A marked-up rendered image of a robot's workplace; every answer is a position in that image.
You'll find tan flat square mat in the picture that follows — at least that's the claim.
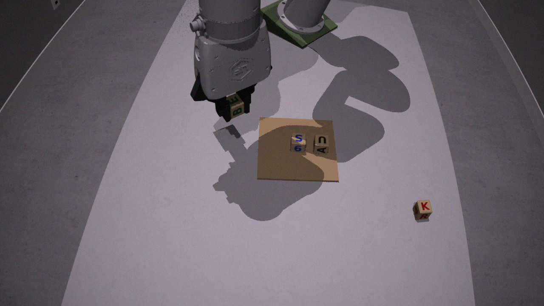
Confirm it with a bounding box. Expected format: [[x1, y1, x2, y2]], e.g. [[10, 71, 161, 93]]
[[257, 117, 339, 182]]

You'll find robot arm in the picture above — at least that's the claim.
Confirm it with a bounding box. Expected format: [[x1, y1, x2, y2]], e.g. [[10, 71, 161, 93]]
[[190, 0, 330, 40]]

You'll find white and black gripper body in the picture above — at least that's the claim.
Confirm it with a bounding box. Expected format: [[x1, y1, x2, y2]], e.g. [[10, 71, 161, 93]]
[[194, 17, 271, 100]]

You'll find wooden letter block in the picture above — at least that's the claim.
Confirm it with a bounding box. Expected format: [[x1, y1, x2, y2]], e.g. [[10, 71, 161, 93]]
[[313, 134, 329, 155], [227, 93, 244, 119], [413, 200, 433, 220], [290, 133, 306, 153]]

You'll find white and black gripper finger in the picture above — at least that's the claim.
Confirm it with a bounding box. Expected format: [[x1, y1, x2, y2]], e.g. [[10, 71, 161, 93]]
[[236, 83, 257, 113], [190, 73, 231, 122]]

